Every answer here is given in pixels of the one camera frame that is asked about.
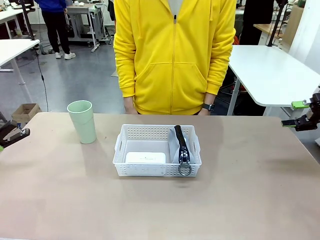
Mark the person in black clothes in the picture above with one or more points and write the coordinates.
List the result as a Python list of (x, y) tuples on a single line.
[(256, 22)]

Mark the gray height-adjustable desk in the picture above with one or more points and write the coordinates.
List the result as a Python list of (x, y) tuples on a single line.
[(85, 10)]

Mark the tall brown cardboard panel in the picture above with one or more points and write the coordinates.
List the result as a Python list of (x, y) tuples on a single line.
[(293, 25)]

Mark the wooden top desk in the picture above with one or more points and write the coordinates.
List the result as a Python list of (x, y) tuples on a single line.
[(267, 28)]

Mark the person in blue top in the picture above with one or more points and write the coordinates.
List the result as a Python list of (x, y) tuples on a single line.
[(53, 22)]

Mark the person's right hand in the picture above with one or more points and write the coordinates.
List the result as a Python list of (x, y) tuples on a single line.
[(129, 106)]

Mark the gray pouch with black zipper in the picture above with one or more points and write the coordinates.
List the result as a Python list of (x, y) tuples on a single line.
[(182, 150)]

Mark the black stapler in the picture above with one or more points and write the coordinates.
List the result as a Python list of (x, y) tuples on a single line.
[(15, 135)]

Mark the pale green cup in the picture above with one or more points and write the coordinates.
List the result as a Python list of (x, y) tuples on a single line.
[(85, 125)]

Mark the person's left hand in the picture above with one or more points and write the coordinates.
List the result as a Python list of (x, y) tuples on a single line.
[(205, 113)]

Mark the white perforated plastic basket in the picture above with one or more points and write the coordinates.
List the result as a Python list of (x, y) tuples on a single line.
[(150, 171)]

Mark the white box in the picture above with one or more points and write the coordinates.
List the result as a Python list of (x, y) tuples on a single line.
[(146, 158)]

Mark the yellow-sleeved right forearm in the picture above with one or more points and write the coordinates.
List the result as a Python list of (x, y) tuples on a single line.
[(126, 75)]

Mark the person in yellow hoodie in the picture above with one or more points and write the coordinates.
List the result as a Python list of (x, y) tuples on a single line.
[(175, 62)]

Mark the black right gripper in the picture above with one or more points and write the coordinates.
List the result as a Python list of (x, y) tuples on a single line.
[(316, 121)]

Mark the white table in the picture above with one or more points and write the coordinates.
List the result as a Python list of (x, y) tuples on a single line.
[(15, 50), (272, 72)]

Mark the black camera stand pole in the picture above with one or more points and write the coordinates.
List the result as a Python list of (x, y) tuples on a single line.
[(276, 25)]

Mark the small cardboard box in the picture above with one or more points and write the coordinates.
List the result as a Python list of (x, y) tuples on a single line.
[(25, 112)]

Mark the white desk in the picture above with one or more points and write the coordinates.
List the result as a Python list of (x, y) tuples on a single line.
[(10, 13)]

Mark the black smartwatch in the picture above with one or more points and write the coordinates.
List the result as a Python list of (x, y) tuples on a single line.
[(208, 107)]

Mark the yellow-sleeved left forearm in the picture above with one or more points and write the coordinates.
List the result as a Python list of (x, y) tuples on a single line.
[(218, 75)]

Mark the orange chair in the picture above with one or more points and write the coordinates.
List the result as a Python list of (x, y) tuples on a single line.
[(237, 41)]

